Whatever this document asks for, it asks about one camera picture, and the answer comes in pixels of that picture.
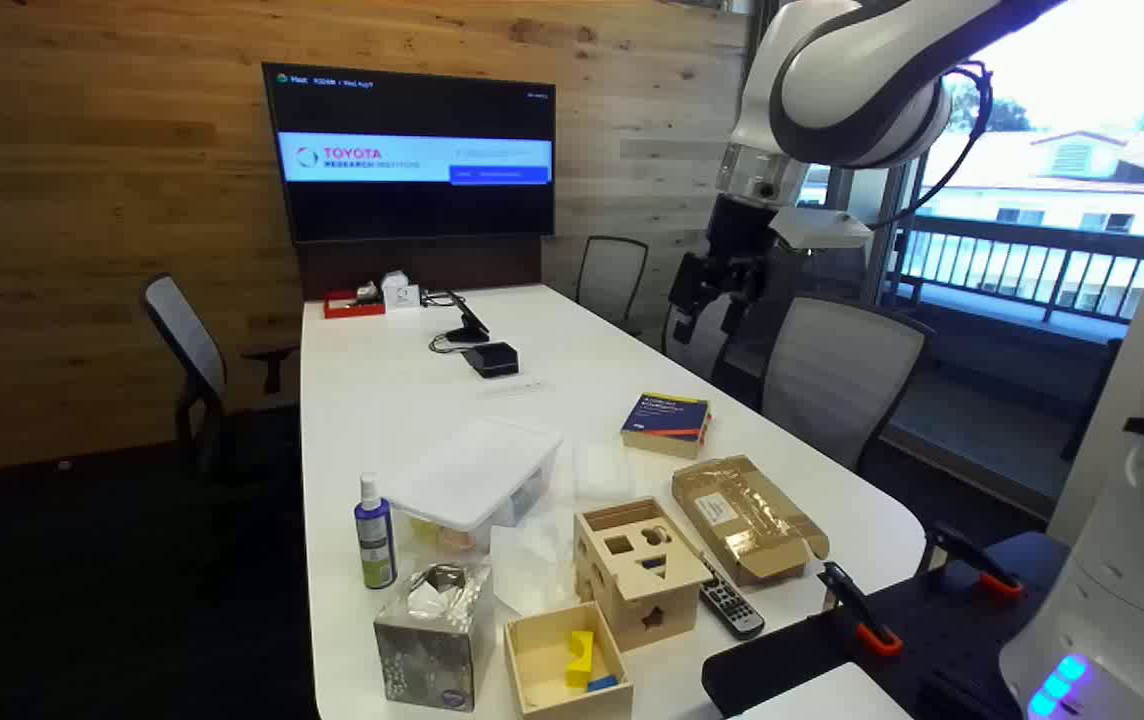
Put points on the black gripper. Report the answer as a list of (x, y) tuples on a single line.
[(718, 273)]

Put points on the small wooden crate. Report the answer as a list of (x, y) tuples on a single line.
[(536, 653)]

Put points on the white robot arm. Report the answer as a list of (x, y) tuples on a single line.
[(863, 86)]

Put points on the wooden shape sorter cube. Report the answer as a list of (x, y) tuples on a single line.
[(637, 565)]

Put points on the grey office chair far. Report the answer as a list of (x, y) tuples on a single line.
[(610, 276)]

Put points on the grey office chair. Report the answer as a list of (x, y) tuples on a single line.
[(610, 276), (221, 445), (836, 374)]

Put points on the blue and red book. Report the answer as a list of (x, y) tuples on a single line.
[(667, 426)]

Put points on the grey office chair right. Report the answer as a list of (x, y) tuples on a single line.
[(836, 374)]

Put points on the black conference speaker device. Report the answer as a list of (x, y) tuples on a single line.
[(492, 362)]

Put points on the brown cardboard tray box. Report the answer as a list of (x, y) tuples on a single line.
[(750, 526)]

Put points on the white crumpled plastic bag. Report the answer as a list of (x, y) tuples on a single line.
[(534, 562)]

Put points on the white box near tv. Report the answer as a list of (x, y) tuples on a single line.
[(399, 294)]

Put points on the black remote control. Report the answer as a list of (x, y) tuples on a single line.
[(729, 611)]

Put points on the red box on table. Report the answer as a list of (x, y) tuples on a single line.
[(350, 307)]

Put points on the yellow toy block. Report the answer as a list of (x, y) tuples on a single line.
[(580, 658)]

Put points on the blue spray bottle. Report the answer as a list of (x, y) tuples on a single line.
[(374, 532)]

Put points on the blue toy block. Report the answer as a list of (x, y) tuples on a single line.
[(603, 681)]

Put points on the grey tissue box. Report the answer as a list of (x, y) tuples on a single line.
[(433, 637)]

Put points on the grey office chair left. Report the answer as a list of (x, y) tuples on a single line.
[(221, 445)]

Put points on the wall mounted tv screen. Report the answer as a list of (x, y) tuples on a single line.
[(392, 155)]

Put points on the orange handled black clamp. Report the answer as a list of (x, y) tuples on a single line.
[(871, 629)]

